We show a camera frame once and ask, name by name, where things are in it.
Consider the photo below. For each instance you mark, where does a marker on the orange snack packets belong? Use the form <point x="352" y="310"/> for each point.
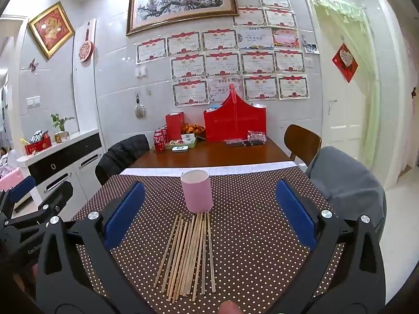
<point x="193" y="128"/>

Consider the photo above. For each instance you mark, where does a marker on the grey hanging ornament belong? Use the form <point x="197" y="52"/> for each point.
<point x="140" y="110"/>

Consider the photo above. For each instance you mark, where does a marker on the small wall photos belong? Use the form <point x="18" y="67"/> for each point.
<point x="311" y="48"/>

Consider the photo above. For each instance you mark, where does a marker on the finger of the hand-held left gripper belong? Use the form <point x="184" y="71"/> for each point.
<point x="57" y="198"/>
<point x="21" y="188"/>

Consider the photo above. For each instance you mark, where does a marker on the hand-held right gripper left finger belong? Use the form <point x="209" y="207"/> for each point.
<point x="126" y="216"/>

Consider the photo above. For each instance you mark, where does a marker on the white light switch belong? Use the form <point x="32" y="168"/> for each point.
<point x="141" y="71"/>

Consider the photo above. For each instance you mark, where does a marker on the red round wall ornament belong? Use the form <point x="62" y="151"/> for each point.
<point x="86" y="50"/>

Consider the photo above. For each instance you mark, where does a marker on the white flat device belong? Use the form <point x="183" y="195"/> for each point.
<point x="180" y="149"/>

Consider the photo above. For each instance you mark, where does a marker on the pink cup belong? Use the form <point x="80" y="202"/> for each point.
<point x="198" y="193"/>

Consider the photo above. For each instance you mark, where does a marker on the grey garment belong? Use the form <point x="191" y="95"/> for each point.
<point x="347" y="183"/>

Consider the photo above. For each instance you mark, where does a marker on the white table cloth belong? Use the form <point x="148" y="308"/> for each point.
<point x="229" y="167"/>

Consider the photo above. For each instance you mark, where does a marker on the red diamond door decoration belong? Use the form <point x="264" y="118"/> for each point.
<point x="344" y="62"/>

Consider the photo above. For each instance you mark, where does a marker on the pink seat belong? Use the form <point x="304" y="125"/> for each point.
<point x="8" y="180"/>

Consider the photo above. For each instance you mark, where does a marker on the butterfly wall decal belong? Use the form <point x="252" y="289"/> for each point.
<point x="31" y="65"/>

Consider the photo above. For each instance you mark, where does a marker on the pile of wooden chopsticks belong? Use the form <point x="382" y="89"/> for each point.
<point x="193" y="255"/>

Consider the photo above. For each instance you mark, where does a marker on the person's right hand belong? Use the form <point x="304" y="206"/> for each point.
<point x="229" y="308"/>

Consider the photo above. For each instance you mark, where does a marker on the framed plum blossom painting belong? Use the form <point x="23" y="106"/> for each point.
<point x="181" y="1"/>

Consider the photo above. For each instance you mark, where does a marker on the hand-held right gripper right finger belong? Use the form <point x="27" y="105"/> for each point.
<point x="294" y="214"/>

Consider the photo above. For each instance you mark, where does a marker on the wooden chair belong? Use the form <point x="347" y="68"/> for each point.
<point x="302" y="140"/>

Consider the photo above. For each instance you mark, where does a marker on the gold framed red picture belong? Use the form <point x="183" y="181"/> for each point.
<point x="51" y="30"/>

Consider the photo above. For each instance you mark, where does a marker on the white door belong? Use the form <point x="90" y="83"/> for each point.
<point x="343" y="121"/>

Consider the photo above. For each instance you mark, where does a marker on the white and black sideboard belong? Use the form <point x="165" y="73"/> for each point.
<point x="65" y="163"/>

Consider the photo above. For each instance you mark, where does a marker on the black pen pack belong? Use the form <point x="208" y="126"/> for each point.
<point x="244" y="143"/>

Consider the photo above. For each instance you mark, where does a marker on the white double wall switch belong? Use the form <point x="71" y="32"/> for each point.
<point x="33" y="101"/>

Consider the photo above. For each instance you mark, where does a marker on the brown polka dot tablecloth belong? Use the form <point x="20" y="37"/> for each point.
<point x="248" y="219"/>

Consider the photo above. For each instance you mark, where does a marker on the green curtain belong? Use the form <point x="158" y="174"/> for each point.
<point x="340" y="16"/>

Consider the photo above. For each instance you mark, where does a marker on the black jacket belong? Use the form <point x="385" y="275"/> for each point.
<point x="121" y="157"/>

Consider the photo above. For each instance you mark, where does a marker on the group of award certificates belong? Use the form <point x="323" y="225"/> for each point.
<point x="222" y="63"/>

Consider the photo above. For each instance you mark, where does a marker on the small potted plant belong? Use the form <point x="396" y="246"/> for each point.
<point x="61" y="135"/>

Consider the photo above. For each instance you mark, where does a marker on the red cola can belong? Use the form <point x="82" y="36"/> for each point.
<point x="159" y="144"/>
<point x="163" y="131"/>

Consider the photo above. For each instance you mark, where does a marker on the clear plastic packet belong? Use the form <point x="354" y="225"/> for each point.
<point x="256" y="136"/>

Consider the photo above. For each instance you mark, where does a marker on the green tray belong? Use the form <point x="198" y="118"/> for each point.
<point x="190" y="144"/>

